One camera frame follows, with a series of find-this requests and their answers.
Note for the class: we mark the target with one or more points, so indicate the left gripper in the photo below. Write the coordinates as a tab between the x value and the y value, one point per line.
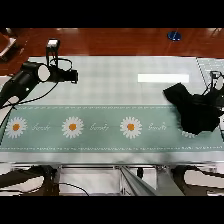
65	75

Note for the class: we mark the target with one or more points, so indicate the black garment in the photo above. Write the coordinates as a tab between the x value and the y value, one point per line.
196	111

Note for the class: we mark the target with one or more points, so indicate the blue round object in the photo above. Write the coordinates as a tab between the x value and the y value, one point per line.
174	35

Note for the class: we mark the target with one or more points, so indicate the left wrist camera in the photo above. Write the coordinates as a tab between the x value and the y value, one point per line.
52	44

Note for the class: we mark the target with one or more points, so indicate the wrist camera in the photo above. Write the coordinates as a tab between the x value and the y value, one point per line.
52	44
216	74

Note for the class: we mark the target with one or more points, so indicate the silver frame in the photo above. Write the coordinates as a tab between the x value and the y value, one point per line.
140	186

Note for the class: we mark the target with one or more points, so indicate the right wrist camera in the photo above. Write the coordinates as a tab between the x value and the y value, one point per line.
216	74

